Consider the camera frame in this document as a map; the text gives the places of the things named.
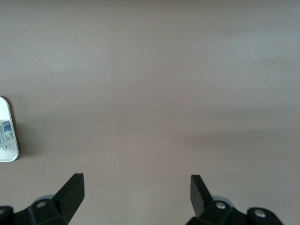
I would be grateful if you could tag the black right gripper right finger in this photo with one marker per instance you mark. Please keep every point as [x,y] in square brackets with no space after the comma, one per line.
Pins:
[201,201]

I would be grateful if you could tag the white rectangular tray rabbit print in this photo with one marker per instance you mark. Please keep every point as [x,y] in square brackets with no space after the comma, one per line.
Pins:
[7,107]

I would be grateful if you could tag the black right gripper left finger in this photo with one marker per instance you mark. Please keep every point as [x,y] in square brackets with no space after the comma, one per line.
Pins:
[68,201]

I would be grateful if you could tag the blue white milk carton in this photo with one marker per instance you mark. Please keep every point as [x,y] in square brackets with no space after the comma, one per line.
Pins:
[5,131]

